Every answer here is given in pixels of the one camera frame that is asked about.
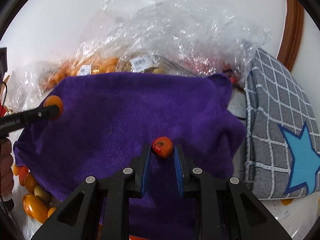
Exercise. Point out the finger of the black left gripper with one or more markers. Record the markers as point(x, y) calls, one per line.
point(14, 122)

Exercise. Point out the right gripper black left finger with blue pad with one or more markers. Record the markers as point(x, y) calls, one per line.
point(99, 208)

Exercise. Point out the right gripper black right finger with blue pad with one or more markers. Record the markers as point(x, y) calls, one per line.
point(225, 208)

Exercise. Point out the orange mandarin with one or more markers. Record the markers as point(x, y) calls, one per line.
point(57, 103)

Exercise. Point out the small red apple-like fruit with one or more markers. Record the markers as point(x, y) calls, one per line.
point(162, 147)

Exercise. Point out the yellow-green fruit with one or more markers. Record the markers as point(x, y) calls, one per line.
point(42, 194)

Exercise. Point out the person's left hand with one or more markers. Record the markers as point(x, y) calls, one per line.
point(7, 180)

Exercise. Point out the grey checkered cloth blue star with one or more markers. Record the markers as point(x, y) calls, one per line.
point(282, 159)

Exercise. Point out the purple plush towel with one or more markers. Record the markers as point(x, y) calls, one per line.
point(108, 118)

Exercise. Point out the clear plastic fruit bags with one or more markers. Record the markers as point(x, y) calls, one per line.
point(175, 37)

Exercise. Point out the brown wooden door frame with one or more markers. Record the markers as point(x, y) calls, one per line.
point(292, 34)

